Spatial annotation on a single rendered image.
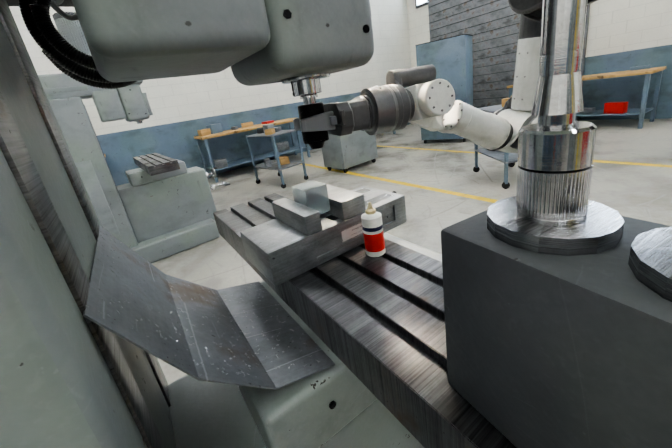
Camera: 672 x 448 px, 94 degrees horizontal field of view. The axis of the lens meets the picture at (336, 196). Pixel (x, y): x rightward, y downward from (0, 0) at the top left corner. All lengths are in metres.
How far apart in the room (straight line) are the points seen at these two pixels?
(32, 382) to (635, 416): 0.38
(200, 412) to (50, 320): 0.47
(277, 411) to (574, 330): 0.39
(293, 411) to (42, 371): 0.32
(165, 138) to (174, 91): 0.93
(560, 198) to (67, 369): 0.38
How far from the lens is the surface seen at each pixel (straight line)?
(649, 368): 0.25
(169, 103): 7.07
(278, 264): 0.58
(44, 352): 0.32
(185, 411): 0.76
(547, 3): 0.28
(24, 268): 0.31
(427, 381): 0.42
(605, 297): 0.24
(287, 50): 0.46
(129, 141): 7.00
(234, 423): 0.70
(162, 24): 0.40
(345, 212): 0.63
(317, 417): 0.57
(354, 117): 0.56
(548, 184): 0.27
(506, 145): 0.78
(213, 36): 0.41
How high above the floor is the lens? 1.28
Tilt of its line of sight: 18 degrees down
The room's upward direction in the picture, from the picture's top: 9 degrees counter-clockwise
